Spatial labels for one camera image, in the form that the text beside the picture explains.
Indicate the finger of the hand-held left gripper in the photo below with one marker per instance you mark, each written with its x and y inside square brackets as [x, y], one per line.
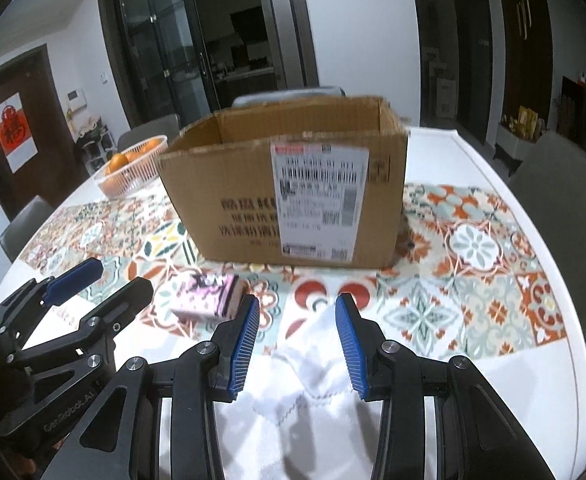
[73, 277]
[120, 305]

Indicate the dark sliding glass door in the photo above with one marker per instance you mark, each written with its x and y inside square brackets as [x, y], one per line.
[173, 45]

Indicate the white shoe rack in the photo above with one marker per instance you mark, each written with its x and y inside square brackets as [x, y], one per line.
[95, 145]

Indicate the red white door poster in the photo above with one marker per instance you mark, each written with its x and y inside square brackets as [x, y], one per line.
[15, 132]

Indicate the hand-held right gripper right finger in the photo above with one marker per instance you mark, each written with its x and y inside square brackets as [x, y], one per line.
[351, 350]

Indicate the low display shelf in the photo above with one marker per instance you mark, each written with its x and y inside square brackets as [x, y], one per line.
[520, 132]

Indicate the dark wooden wardrobe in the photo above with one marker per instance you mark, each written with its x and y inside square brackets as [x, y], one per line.
[523, 45]

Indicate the pink tissue packet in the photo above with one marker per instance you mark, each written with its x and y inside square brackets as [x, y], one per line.
[208, 297]

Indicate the white cloth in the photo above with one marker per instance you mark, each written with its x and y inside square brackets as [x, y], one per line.
[313, 375]

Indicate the orange fruit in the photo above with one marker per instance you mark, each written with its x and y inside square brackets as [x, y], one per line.
[143, 149]
[118, 162]

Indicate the white wall intercom panel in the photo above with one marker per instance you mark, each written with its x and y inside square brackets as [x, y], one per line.
[76, 100]

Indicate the brown wooden door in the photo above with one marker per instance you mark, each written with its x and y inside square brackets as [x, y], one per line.
[43, 125]

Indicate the grey dining chair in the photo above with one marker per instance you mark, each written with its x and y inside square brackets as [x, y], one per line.
[288, 95]
[148, 131]
[568, 200]
[25, 227]

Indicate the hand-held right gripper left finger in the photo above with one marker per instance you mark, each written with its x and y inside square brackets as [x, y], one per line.
[243, 347]

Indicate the dark interior door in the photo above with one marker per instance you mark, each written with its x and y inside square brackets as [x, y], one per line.
[473, 60]

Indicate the brown cardboard box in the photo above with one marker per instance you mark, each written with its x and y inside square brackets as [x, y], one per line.
[233, 195]

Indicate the dark sideboard cabinet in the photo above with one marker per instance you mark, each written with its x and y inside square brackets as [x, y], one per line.
[585, 115]

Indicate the white plastic fruit basket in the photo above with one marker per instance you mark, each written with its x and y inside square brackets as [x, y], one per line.
[133, 175]

